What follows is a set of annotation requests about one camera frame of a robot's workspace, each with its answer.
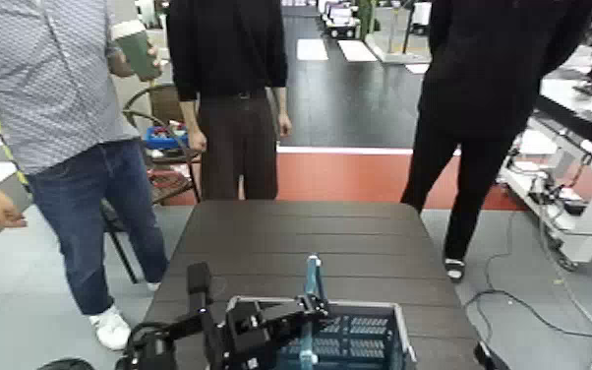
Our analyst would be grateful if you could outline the brown-trousered man's right hand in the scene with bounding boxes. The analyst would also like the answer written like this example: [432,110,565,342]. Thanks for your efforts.
[187,126,208,153]

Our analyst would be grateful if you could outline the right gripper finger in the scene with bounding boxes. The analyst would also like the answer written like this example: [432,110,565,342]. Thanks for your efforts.
[473,341,510,370]

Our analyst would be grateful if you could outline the person in all-black clothes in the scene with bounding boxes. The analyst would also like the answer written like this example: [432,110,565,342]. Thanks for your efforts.
[400,0,592,282]

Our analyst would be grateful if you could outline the teal plastic crate with handles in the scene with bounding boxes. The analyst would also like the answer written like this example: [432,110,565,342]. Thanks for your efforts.
[223,253,419,370]

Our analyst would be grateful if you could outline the black floor cable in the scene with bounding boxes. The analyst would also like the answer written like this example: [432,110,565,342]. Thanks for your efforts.
[461,209,592,343]

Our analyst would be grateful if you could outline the man black sweater brown trousers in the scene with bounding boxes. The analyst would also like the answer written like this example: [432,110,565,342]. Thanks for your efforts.
[165,0,294,202]

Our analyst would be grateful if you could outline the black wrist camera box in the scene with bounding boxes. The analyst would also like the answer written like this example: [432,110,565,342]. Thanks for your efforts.
[187,261,214,311]

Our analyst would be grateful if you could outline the white lab machine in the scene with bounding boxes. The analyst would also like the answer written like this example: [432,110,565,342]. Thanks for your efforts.
[321,0,363,40]
[409,0,435,34]

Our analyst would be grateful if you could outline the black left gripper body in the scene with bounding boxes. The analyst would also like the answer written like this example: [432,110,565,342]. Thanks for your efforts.
[182,299,276,370]

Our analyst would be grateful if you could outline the brown-trousered man's left hand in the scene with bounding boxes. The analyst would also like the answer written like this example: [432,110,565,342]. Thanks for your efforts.
[276,112,294,138]

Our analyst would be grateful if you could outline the patterned-shirt man's left hand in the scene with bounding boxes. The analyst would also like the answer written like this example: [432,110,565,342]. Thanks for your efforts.
[145,43,165,79]

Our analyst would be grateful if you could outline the white platform with pole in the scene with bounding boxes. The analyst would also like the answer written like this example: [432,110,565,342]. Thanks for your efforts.
[365,5,432,66]

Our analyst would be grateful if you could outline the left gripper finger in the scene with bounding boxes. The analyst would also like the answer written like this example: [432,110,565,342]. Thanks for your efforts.
[269,295,329,323]

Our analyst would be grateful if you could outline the grey floor cable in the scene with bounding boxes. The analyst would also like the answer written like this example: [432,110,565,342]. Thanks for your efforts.
[535,206,592,347]

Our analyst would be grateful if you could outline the green cup with white lid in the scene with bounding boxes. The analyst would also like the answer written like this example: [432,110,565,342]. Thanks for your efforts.
[110,19,163,83]

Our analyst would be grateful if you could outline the man patterned shirt blue jeans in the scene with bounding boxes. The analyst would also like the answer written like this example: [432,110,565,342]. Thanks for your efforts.
[0,0,169,352]

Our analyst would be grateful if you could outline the blue box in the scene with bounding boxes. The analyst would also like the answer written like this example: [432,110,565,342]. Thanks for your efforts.
[143,126,191,151]

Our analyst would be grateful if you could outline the wicker chair with black frame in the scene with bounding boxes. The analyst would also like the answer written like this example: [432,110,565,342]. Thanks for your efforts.
[100,82,205,285]

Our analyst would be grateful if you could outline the black-topped workbench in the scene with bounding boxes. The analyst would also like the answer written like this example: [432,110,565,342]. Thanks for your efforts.
[533,43,592,162]

